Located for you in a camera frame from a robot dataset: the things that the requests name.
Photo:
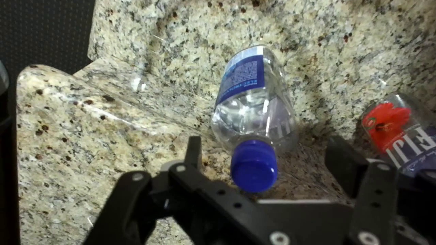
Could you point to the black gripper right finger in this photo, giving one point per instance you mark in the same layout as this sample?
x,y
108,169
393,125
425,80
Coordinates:
x,y
379,194

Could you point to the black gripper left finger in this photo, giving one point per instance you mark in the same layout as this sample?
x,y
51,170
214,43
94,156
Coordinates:
x,y
205,204

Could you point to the clear bottle with blue label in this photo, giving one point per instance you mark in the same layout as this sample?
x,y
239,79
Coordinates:
x,y
252,113

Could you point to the clear bottle with red flower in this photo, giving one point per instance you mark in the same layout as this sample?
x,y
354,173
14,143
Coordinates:
x,y
399,130

